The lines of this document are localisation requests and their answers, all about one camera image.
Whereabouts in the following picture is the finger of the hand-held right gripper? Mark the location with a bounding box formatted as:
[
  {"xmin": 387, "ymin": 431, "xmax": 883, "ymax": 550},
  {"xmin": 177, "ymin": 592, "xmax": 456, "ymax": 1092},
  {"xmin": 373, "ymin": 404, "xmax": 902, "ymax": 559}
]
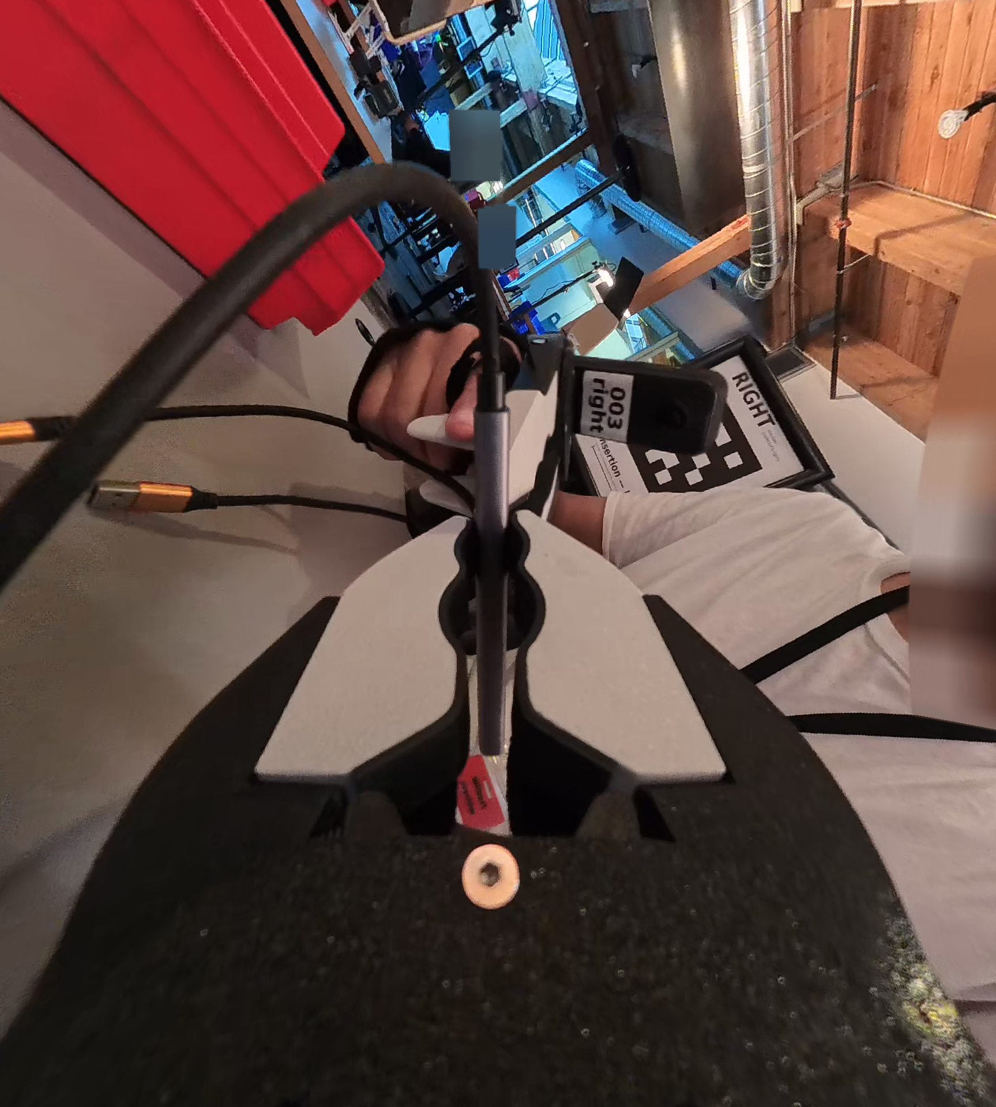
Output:
[{"xmin": 508, "ymin": 389, "xmax": 570, "ymax": 522}]

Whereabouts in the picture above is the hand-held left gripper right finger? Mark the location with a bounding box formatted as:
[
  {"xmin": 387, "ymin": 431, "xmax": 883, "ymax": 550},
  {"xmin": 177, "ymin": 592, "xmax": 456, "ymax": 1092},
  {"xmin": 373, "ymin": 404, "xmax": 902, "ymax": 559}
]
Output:
[{"xmin": 506, "ymin": 510, "xmax": 734, "ymax": 786}]

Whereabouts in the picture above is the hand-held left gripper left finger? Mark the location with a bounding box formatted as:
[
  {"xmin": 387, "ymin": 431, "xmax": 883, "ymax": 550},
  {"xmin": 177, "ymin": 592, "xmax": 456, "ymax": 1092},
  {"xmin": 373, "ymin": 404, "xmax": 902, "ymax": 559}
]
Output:
[{"xmin": 254, "ymin": 517, "xmax": 473, "ymax": 786}]

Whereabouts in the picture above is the grey USB hub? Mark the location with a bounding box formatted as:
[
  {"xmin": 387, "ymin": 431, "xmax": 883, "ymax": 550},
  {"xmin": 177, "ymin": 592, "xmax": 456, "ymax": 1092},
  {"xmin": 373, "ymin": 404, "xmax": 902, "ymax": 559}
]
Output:
[{"xmin": 0, "ymin": 163, "xmax": 520, "ymax": 755}]

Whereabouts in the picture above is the red storage bin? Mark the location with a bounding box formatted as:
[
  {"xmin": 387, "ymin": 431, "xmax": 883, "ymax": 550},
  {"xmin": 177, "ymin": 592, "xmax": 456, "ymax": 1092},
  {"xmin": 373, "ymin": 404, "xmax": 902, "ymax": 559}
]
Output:
[{"xmin": 0, "ymin": 0, "xmax": 388, "ymax": 337}]

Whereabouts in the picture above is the person's right forearm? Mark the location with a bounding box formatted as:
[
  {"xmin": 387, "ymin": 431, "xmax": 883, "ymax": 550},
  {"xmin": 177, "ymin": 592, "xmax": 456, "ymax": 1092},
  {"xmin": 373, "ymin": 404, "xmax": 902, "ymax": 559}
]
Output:
[{"xmin": 547, "ymin": 495, "xmax": 613, "ymax": 567}]

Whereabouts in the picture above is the person's right hand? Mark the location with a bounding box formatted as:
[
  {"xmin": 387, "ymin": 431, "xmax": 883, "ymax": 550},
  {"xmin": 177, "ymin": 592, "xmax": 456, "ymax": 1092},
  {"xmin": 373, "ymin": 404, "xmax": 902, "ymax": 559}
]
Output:
[{"xmin": 351, "ymin": 324, "xmax": 523, "ymax": 468}]

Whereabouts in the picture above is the black framed marker sign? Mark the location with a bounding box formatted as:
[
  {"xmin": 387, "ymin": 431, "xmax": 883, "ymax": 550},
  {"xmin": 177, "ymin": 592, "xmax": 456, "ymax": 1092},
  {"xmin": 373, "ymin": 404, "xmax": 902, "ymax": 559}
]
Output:
[{"xmin": 567, "ymin": 336, "xmax": 836, "ymax": 500}]

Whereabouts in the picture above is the black metal pole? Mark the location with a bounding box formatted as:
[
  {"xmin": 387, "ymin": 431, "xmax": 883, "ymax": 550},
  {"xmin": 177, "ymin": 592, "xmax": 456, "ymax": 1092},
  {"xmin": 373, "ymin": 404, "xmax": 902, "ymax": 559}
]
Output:
[{"xmin": 828, "ymin": 0, "xmax": 864, "ymax": 401}]

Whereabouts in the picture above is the black harness strap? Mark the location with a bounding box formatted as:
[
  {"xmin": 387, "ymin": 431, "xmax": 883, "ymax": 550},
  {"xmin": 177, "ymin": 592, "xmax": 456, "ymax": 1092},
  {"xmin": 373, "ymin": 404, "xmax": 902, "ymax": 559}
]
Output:
[{"xmin": 738, "ymin": 588, "xmax": 996, "ymax": 747}]

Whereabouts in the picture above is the silver ventilation duct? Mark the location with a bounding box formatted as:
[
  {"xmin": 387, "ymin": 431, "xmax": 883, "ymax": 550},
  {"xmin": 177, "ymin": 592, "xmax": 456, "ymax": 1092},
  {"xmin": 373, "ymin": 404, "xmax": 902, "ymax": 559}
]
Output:
[{"xmin": 727, "ymin": 0, "xmax": 802, "ymax": 301}]

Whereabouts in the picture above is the wooden wall shelf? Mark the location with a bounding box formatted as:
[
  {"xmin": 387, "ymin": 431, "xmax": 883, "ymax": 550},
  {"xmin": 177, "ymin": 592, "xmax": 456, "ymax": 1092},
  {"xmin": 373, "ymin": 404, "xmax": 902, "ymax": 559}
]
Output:
[{"xmin": 803, "ymin": 182, "xmax": 996, "ymax": 297}]

